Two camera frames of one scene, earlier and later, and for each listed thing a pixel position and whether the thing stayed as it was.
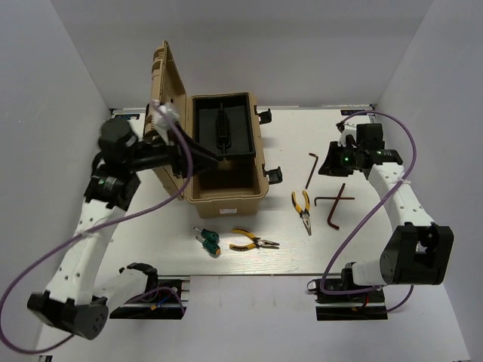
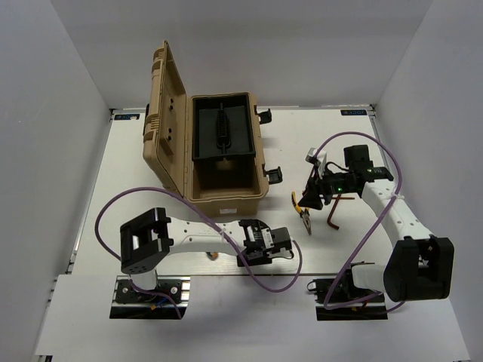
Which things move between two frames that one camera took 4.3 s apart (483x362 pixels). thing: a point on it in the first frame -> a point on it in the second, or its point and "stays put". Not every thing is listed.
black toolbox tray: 222,124 stays put
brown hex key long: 331,225 stays put
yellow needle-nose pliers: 303,213 stays put
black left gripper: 202,156 -> 265,259
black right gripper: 330,167 -> 312,195
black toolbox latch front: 275,175 stays put
